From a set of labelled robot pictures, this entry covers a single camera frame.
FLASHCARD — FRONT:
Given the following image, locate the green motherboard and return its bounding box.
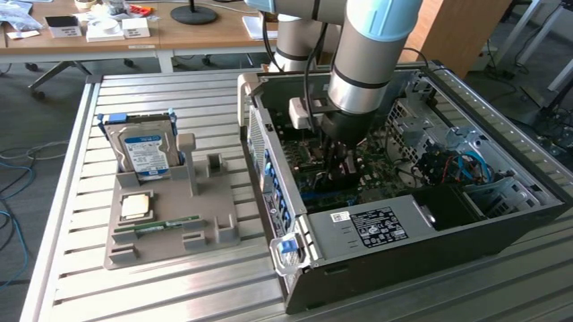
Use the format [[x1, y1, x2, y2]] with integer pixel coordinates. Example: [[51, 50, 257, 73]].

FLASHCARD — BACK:
[[280, 117, 430, 215]]

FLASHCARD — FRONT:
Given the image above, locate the clear plastic bag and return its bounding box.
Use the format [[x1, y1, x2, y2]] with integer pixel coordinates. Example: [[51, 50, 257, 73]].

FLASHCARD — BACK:
[[0, 1, 46, 32]]

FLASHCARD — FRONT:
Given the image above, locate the black open PC case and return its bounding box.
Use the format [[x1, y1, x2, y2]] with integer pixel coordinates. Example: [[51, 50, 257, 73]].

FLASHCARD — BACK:
[[237, 59, 573, 315]]

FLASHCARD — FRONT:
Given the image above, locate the blue case latch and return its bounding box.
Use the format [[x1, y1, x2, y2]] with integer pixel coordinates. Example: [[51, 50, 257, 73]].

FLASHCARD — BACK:
[[277, 238, 300, 255]]

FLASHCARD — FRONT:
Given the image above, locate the hard disk in blue caddy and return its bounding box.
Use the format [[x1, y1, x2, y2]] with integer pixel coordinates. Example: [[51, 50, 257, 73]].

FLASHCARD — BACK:
[[97, 109, 187, 184]]

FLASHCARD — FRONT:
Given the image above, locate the grey parts rack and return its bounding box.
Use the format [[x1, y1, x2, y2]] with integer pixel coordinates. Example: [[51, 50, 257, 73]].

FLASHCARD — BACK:
[[102, 132, 243, 271]]

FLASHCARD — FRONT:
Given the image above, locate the blue wire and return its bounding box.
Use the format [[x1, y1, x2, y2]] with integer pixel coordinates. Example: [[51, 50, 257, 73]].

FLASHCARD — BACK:
[[456, 150, 495, 184]]

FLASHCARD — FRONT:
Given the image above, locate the white box with black insert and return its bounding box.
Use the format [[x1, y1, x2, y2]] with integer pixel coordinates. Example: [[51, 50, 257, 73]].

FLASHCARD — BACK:
[[43, 15, 85, 39]]

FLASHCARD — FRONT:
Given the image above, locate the white box with round cup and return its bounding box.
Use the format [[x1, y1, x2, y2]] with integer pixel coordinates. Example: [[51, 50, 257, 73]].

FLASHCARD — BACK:
[[85, 18, 127, 44]]

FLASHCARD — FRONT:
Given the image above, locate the silver power supply unit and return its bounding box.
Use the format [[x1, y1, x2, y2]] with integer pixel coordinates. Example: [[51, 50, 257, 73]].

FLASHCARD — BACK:
[[306, 194, 438, 262]]

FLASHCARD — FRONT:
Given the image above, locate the silver chipset heatsink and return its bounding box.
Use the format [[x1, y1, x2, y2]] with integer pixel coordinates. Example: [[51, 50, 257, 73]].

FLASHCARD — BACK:
[[360, 189, 390, 204]]

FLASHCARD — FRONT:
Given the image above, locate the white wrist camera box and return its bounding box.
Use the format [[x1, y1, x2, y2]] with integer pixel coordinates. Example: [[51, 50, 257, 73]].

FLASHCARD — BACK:
[[289, 97, 325, 130]]

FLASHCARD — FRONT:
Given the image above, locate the black round lamp base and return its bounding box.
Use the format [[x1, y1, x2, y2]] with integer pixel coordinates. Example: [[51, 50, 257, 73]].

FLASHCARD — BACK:
[[170, 0, 221, 25]]

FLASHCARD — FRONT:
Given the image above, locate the wooden cabinet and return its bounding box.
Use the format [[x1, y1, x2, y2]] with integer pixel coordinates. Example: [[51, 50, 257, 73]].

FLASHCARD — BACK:
[[393, 0, 515, 78]]

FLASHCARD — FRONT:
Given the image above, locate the blue floor cable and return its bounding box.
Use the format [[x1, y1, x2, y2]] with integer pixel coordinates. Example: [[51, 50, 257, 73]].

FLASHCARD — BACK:
[[0, 164, 35, 291]]

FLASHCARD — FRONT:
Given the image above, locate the red and black wire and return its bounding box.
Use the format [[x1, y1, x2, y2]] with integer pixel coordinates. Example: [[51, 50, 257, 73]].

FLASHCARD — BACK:
[[434, 156, 449, 184]]

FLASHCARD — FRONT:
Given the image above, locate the black floor stand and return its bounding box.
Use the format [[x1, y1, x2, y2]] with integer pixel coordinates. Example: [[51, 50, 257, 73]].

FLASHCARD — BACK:
[[519, 83, 573, 158]]

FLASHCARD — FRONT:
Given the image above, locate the black camera cable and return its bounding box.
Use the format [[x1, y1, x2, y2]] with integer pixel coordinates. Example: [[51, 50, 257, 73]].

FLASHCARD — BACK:
[[259, 11, 330, 135]]

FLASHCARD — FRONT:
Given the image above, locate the grey floor cable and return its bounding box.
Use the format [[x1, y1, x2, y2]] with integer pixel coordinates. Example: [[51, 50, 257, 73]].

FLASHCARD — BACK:
[[0, 140, 71, 162]]

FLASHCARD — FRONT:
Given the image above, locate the black plastic fan shroud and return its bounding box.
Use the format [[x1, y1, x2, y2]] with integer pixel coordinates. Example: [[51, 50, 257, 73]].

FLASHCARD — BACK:
[[410, 185, 491, 232]]

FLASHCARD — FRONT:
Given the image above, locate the silver hinged disk bracket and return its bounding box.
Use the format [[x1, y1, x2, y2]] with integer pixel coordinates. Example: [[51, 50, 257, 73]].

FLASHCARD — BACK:
[[461, 176, 545, 219]]

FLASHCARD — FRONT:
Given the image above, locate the silver perforated disk bay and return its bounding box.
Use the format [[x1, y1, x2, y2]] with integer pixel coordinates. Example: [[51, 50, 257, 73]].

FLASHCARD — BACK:
[[384, 95, 499, 168]]

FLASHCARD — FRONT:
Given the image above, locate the stack of white papers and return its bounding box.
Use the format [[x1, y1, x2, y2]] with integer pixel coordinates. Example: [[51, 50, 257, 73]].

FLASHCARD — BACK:
[[241, 15, 280, 41]]

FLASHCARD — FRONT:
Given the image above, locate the silver CPU chip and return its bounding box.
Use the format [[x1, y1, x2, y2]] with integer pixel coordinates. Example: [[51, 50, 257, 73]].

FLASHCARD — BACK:
[[119, 194, 151, 221]]

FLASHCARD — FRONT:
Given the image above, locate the green RAM stick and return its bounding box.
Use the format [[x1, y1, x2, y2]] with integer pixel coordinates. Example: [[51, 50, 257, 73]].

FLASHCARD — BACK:
[[113, 215, 202, 235]]

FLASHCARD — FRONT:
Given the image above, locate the red plastic object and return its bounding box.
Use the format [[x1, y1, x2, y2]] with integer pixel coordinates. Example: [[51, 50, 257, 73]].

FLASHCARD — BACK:
[[129, 3, 157, 17]]

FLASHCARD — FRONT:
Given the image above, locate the CPU socket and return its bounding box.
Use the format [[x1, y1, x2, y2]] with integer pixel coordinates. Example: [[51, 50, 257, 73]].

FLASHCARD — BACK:
[[302, 139, 328, 164]]

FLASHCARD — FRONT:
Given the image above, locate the wooden desk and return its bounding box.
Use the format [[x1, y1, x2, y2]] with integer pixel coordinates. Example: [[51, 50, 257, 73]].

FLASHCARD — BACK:
[[0, 0, 404, 100]]

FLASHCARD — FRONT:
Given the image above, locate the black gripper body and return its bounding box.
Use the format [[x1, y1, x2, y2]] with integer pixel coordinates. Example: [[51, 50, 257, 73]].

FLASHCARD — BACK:
[[320, 111, 378, 147]]

